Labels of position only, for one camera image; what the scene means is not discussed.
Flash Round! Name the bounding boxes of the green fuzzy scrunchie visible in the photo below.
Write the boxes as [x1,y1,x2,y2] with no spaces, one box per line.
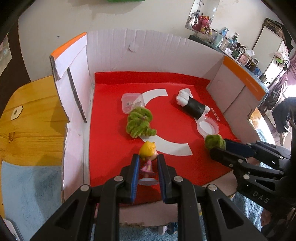
[125,107,157,138]
[204,134,226,150]

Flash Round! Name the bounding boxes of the blonde girl figurine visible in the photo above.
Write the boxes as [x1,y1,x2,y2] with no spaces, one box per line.
[138,141,159,186]

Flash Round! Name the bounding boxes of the clear round plastic lid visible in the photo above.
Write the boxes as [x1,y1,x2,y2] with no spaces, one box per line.
[196,116,219,138]

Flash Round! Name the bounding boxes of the black haired boy figurine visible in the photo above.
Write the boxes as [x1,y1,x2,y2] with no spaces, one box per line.
[158,222,178,235]

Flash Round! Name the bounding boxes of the small clear plastic box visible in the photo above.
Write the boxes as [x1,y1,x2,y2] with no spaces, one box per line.
[121,93,145,114]

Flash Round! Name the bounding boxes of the white black sock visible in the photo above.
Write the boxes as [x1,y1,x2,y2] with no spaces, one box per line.
[176,88,210,120]

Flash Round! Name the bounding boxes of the orange cardboard box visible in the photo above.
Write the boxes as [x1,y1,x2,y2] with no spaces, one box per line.
[50,29,268,226]

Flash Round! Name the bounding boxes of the red paper box liner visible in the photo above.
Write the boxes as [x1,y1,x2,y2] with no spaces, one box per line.
[89,71,240,205]

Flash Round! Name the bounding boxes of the light blue towel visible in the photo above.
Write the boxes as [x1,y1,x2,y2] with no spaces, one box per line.
[0,129,276,241]

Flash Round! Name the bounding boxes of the white cabinet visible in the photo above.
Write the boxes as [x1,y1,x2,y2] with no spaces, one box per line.
[253,18,290,85]

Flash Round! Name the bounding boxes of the grey cloth side table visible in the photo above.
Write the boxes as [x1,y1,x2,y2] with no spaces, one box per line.
[188,34,273,93]

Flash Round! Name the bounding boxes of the small wooden tag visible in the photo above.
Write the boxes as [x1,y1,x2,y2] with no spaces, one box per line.
[11,105,23,120]

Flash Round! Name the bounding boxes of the red dragon plush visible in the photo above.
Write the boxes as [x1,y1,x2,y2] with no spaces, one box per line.
[192,15,212,34]

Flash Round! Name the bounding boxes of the dark brown door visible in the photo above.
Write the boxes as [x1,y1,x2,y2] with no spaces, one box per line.
[0,21,32,112]

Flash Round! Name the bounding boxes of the green shopping bag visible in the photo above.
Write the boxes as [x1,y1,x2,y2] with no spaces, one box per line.
[107,0,144,3]

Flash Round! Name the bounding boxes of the wall mirror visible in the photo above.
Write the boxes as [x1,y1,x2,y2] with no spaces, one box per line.
[185,0,220,34]

